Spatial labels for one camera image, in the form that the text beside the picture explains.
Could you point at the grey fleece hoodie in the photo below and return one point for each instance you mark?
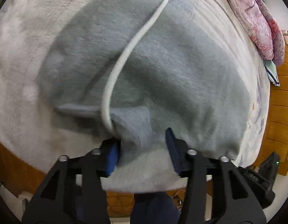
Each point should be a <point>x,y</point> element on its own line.
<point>176,77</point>

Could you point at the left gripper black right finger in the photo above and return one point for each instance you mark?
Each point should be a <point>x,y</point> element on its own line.
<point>216,191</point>

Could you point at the teal striped pillow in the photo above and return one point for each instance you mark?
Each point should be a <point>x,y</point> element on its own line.
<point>271,71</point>

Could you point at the white floral bed sheet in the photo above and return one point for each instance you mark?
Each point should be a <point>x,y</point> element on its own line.
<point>36,133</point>

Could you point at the purple floral quilt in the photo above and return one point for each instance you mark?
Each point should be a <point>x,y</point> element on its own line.
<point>261,28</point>

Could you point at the person's dark blue trousers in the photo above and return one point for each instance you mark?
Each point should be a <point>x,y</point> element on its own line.
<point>152,208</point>

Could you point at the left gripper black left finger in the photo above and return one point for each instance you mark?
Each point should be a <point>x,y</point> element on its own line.
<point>71,192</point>

